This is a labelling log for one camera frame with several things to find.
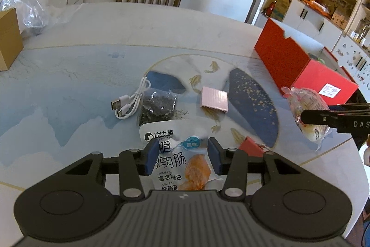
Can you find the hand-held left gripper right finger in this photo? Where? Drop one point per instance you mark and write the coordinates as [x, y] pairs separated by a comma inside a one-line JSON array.
[[215, 157]]

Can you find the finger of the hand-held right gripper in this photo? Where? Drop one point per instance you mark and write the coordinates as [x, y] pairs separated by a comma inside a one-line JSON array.
[[318, 117]]

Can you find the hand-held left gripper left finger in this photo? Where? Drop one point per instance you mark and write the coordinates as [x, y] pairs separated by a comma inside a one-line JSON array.
[[151, 157]]

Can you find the clear bun packet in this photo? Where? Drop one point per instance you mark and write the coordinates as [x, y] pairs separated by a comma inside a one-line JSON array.
[[303, 99]]

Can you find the white chicken sausage packet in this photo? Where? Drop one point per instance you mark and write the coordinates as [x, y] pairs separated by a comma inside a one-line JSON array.
[[179, 169]]

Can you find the pink red small box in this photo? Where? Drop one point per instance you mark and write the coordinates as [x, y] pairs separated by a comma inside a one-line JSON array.
[[250, 147]]

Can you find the dark seaweed packet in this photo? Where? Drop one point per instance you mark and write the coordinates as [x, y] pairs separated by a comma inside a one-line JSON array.
[[157, 106]]

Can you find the light pink notepad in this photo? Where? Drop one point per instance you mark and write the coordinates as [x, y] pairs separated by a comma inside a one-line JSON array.
[[214, 99]]

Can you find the red cardboard box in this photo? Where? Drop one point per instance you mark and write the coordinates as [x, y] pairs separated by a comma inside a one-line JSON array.
[[277, 53]]

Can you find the printed marble desktop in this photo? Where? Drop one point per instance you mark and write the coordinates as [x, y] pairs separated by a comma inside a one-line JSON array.
[[72, 61]]

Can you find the long white sticker cabinet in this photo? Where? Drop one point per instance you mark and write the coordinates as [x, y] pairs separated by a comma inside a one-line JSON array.
[[352, 56]]

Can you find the white two-door cabinet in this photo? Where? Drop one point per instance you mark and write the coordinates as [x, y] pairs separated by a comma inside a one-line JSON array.
[[309, 21]]

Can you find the orange flat packet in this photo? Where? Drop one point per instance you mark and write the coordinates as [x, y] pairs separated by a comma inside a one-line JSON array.
[[316, 5]]

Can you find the printed storage carton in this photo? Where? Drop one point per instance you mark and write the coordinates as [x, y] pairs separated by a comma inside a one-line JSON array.
[[280, 9]]

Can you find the red toy figure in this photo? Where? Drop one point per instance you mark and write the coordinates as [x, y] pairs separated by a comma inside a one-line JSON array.
[[268, 9]]

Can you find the brown cardboard box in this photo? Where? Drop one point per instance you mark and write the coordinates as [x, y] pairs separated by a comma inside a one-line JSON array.
[[8, 41]]

